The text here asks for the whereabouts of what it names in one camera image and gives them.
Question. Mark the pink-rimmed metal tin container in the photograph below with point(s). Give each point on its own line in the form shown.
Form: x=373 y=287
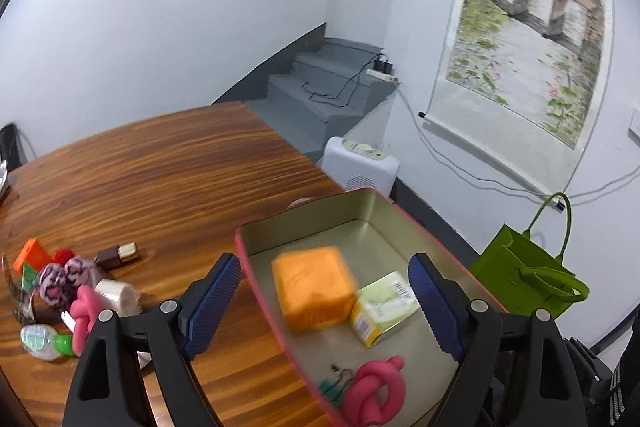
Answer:
x=360 y=237

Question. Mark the red pom-pom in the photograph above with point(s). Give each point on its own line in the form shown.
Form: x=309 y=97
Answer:
x=62 y=255

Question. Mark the green packet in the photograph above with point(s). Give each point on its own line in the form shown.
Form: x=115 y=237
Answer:
x=29 y=277

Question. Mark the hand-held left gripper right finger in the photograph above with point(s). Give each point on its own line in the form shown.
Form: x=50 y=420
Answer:
x=435 y=302

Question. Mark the landscape wall scroll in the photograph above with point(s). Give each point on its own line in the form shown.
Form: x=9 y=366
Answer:
x=525 y=7

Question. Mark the white air purifier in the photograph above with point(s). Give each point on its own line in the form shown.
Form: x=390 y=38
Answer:
x=360 y=172

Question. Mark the green tote bag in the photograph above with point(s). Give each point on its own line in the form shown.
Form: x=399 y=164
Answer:
x=515 y=267

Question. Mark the grey steps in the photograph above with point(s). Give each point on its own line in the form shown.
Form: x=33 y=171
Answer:
x=310 y=92

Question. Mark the black plug adapters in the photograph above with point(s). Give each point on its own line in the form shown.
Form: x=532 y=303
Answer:
x=385 y=64

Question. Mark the white power strip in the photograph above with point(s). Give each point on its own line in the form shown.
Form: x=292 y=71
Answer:
x=382 y=75

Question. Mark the small bottle green cap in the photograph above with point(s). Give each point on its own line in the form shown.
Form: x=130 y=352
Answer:
x=37 y=338

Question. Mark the yellow green small box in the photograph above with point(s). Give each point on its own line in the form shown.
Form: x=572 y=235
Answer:
x=385 y=302

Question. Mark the pale orange foam block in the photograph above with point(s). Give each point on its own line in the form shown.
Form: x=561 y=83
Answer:
x=312 y=287

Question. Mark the black chair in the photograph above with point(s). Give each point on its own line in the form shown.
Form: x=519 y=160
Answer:
x=7 y=137

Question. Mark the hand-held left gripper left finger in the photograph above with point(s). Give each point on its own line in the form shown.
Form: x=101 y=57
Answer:
x=212 y=302

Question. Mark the pink knotted toy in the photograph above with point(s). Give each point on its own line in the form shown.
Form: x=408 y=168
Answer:
x=82 y=309
x=372 y=394

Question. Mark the teal binder clip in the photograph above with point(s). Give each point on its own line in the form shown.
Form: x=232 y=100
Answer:
x=330 y=389

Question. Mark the chocolate wafer bar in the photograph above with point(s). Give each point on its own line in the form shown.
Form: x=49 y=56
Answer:
x=112 y=256

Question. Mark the pink leopard plush mouse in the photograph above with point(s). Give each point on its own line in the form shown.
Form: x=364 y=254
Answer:
x=52 y=284

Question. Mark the orange rubber cube toy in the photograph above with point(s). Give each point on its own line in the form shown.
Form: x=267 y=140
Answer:
x=31 y=253

